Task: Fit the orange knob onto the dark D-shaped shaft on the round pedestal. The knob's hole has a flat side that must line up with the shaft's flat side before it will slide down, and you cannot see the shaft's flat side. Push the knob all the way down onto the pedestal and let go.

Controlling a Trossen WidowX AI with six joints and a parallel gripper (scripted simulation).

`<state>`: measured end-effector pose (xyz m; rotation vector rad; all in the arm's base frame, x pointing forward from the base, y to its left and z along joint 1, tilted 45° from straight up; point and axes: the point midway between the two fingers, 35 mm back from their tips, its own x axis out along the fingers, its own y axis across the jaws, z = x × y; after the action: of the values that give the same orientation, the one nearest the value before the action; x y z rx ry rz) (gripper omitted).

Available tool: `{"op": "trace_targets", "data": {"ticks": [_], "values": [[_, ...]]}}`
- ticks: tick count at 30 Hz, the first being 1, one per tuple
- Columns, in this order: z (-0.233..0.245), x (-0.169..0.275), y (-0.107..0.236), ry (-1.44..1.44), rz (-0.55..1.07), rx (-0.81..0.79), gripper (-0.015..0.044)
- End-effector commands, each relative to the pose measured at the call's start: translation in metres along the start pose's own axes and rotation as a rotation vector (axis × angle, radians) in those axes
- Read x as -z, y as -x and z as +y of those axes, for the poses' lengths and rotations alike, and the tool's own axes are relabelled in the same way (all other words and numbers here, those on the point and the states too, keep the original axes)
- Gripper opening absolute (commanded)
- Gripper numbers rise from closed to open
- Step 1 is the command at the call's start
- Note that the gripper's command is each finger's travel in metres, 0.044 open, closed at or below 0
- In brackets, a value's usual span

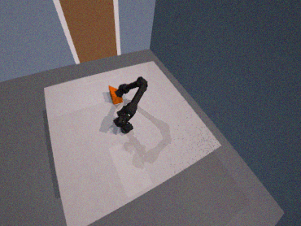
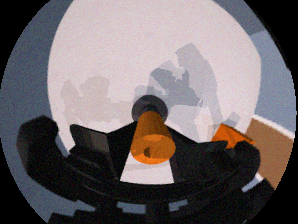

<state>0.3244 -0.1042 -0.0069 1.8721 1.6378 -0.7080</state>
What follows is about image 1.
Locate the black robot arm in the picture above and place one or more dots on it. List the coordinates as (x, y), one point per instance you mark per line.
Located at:
(131, 107)

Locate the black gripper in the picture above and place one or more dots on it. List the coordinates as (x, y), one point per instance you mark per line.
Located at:
(128, 126)

